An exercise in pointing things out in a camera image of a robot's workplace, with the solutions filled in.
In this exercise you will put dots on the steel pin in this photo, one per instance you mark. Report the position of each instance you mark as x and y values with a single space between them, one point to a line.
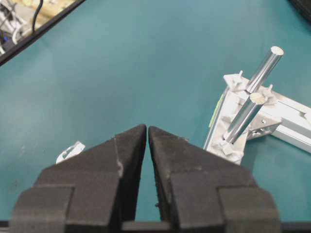
267 65
244 117

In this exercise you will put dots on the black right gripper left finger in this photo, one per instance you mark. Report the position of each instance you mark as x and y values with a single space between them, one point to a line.
92 192

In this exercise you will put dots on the square aluminium extrusion frame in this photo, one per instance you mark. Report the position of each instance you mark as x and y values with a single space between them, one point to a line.
280 116

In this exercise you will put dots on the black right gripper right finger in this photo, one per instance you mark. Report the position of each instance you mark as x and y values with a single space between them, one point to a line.
200 192

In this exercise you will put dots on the steel pin far right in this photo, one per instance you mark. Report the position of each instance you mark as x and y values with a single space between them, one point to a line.
267 65

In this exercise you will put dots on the black table edge rail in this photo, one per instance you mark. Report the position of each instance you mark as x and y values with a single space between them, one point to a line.
25 43

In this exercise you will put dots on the steel pin far middle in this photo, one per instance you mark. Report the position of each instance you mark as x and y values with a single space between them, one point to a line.
244 117

